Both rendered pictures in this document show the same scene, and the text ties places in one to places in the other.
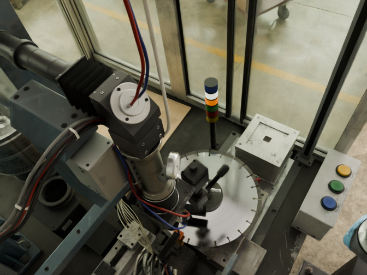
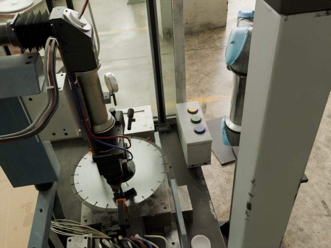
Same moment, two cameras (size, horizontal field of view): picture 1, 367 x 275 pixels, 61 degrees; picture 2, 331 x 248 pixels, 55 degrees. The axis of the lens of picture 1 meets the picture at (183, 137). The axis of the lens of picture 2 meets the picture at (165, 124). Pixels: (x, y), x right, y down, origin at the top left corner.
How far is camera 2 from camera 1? 0.48 m
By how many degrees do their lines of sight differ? 34
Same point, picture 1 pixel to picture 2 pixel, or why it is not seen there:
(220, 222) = (145, 176)
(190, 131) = (64, 159)
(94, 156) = (59, 83)
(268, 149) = (138, 124)
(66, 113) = (22, 58)
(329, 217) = (206, 136)
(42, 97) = not seen: outside the picture
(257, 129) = not seen: hidden behind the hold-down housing
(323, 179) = (185, 120)
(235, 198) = (142, 158)
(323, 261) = (219, 215)
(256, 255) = (182, 192)
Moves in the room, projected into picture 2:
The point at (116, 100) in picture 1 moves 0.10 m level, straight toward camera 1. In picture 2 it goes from (69, 16) to (114, 21)
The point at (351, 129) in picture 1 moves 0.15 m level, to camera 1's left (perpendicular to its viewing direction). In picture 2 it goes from (180, 81) to (159, 97)
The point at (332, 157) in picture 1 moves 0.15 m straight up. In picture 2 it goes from (181, 107) to (180, 80)
